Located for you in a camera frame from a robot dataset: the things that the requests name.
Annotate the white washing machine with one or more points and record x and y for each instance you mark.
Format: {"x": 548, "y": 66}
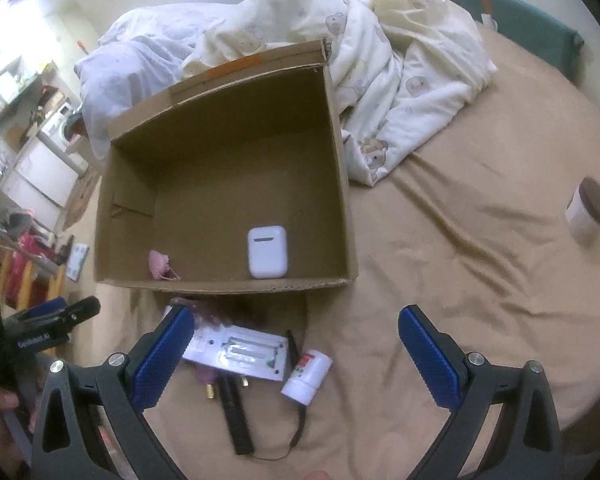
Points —
{"x": 57, "y": 130}

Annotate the white bottle with red label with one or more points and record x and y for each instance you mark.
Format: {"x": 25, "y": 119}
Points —
{"x": 305, "y": 377}

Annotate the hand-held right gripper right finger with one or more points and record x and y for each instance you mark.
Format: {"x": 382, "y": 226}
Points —
{"x": 430, "y": 360}

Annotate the white floor scale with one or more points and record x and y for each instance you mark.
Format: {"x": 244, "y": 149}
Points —
{"x": 77, "y": 260}

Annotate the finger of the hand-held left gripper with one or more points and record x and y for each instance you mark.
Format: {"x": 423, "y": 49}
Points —
{"x": 47, "y": 306}
{"x": 82, "y": 309}

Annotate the cluttered wall shelf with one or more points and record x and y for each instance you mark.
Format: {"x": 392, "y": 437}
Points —
{"x": 10, "y": 85}

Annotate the white jar with brown lid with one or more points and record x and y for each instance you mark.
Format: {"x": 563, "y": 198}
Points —
{"x": 587, "y": 210}

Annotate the white cabinet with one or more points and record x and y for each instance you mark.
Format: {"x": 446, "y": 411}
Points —
{"x": 35, "y": 175}

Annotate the white earbuds case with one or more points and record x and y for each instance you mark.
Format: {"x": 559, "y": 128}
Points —
{"x": 267, "y": 252}

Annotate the clear plastic bag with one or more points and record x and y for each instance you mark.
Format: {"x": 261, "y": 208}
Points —
{"x": 215, "y": 316}

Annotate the red bag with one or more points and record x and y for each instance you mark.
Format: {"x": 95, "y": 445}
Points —
{"x": 17, "y": 270}

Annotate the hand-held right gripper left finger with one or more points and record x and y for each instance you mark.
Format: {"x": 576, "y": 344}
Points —
{"x": 162, "y": 355}

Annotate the white device box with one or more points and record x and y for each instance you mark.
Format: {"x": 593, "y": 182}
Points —
{"x": 245, "y": 351}

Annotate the brown cardboard box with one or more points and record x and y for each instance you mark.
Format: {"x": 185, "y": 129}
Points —
{"x": 230, "y": 160}

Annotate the small pink pouch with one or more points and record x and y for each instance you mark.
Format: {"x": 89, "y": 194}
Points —
{"x": 161, "y": 265}

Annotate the cream bear-print blanket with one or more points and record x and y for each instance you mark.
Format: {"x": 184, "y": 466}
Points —
{"x": 380, "y": 60}

